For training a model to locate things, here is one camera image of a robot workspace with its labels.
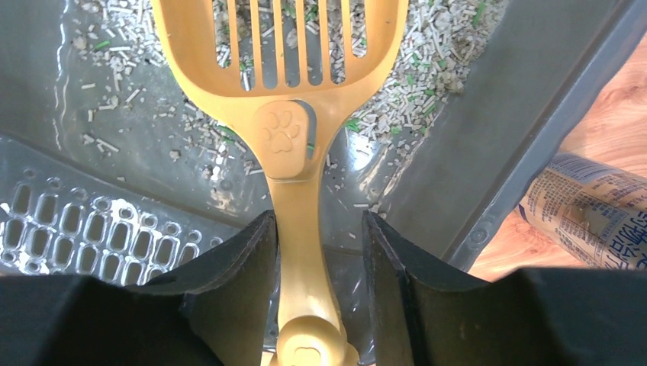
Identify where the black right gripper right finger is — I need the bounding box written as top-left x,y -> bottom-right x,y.
362,211 -> 646,365

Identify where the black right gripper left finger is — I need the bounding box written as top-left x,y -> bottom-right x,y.
1,210 -> 278,365

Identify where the yellow litter scoop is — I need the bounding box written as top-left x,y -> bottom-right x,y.
151,1 -> 408,365

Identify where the grey litter box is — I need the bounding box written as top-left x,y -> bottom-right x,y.
1,1 -> 646,364

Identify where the drink can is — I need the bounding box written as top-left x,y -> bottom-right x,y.
517,152 -> 646,270

